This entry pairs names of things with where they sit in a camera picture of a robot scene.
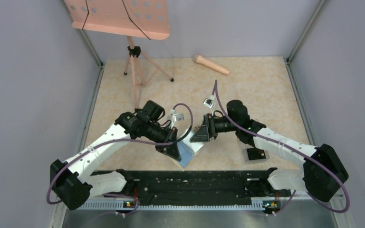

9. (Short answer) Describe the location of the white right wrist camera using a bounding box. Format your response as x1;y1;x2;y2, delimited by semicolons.
203;95;216;115

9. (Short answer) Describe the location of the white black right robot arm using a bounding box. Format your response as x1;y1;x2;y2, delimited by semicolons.
190;100;349;202

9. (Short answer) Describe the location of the pink microphone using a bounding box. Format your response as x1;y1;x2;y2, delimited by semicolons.
192;54;230;76

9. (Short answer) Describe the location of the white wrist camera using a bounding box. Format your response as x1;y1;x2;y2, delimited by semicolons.
167;109;184;128
203;95;216;115

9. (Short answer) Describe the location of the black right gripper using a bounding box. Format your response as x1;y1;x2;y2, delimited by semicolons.
191;113;240;142

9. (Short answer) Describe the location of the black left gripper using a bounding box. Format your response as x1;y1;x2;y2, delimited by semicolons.
144;121;181;161

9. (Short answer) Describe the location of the pink music stand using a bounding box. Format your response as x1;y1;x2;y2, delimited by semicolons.
64;0;174;109

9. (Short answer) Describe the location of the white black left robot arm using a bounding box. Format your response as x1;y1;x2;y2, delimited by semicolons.
46;100;182;210

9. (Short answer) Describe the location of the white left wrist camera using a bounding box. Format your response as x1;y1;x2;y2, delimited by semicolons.
167;109;184;128

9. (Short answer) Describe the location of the beige leather card holder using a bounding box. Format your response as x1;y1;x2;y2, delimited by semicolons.
175;130;210;169

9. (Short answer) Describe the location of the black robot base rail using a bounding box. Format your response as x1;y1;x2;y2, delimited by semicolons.
117;169;277;206

